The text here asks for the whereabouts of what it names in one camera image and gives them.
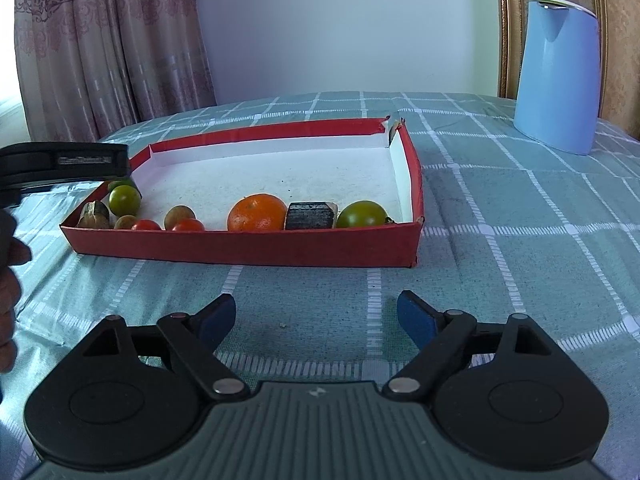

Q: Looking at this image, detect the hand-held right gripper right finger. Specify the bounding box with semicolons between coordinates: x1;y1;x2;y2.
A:
382;290;557;397

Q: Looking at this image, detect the teal checkered tablecloth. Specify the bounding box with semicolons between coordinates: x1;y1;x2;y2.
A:
0;91;640;480

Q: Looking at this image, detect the large green tomato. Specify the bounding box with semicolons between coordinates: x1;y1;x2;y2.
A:
108;185;142;217

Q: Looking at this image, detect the person's left hand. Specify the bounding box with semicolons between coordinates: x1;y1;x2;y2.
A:
0;209;33;374

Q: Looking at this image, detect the orange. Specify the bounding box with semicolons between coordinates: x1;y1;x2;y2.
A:
227;193;289;233

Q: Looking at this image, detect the striped eggplant piece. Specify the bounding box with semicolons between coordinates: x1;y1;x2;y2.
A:
76;200;111;229

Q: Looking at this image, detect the red shallow cardboard box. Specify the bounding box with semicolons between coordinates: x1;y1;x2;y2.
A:
59;116;425;270

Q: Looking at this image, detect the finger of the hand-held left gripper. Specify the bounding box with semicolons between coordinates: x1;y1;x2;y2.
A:
48;143;130;184

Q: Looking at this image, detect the wooden chair back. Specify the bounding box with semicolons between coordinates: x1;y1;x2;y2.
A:
493;0;619;127

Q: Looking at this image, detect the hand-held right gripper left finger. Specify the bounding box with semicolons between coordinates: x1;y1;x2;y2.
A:
82;293;251;402

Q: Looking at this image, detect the dark eggplant piece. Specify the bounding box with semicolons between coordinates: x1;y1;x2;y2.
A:
285;201;339;231

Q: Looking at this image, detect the blue kettle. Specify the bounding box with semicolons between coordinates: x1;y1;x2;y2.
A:
513;0;600;156

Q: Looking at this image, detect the pink patterned curtain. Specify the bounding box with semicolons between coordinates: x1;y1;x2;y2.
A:
12;0;217;144

